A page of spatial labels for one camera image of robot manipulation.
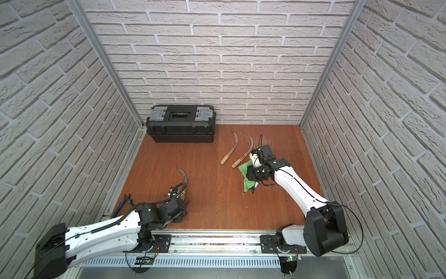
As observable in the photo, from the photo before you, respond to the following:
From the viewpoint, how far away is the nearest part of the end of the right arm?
1.95ft

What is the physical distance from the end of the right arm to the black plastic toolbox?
365 mm

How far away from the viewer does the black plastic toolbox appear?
0.99 metres
